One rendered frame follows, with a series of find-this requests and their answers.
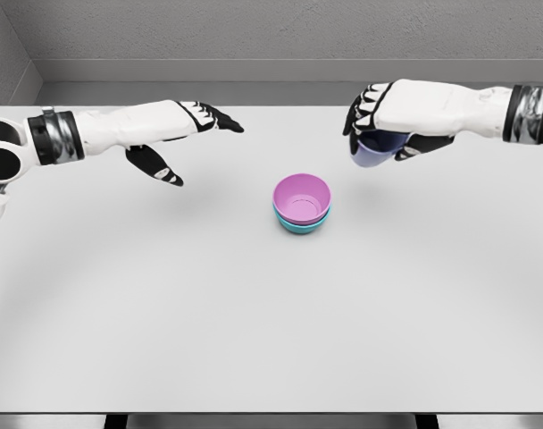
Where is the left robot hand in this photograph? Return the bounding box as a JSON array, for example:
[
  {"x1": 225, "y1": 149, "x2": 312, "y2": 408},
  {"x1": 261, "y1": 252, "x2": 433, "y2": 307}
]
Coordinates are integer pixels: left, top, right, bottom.
[{"x1": 124, "y1": 99, "x2": 246, "y2": 188}]

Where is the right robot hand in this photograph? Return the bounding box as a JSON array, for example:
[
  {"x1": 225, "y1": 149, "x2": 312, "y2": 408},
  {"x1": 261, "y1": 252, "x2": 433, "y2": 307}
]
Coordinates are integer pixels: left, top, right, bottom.
[{"x1": 341, "y1": 79, "x2": 456, "y2": 163}]

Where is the lavender cup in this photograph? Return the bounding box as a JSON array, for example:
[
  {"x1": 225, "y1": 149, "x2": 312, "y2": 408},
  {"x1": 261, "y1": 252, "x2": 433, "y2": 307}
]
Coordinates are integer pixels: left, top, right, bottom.
[{"x1": 350, "y1": 129, "x2": 411, "y2": 169}]

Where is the pink bowl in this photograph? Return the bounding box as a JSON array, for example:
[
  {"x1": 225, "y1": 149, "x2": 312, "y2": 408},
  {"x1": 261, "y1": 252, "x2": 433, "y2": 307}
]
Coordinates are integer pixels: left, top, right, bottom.
[{"x1": 271, "y1": 173, "x2": 333, "y2": 224}]

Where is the teal bowl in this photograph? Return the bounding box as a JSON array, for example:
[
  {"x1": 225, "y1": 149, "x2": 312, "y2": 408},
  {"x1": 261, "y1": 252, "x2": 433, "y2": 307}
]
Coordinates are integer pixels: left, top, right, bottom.
[{"x1": 273, "y1": 207, "x2": 332, "y2": 237}]

